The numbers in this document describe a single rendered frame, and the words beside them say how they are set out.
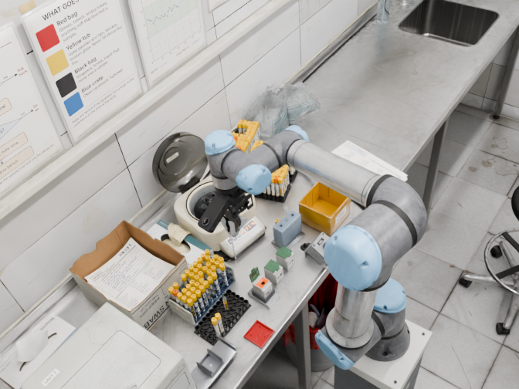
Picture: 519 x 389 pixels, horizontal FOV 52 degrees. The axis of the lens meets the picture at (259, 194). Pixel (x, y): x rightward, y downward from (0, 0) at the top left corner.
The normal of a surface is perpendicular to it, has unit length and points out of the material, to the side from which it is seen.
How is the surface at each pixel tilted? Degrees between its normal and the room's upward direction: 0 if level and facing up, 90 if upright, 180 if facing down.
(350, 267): 83
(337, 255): 83
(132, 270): 2
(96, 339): 0
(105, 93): 94
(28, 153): 95
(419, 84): 0
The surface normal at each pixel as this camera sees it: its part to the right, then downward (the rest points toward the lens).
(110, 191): 0.80, 0.38
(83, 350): -0.09, -0.69
